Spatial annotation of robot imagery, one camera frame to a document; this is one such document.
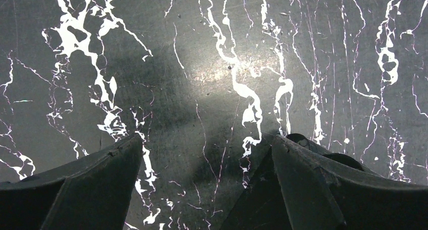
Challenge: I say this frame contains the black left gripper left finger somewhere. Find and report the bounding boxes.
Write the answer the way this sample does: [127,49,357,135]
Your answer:
[1,134,143,229]

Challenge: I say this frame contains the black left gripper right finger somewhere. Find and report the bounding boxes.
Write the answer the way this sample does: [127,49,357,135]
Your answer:
[272,135,427,229]

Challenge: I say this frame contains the black makeup drawer box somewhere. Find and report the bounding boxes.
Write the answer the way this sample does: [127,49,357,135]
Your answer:
[221,133,382,230]

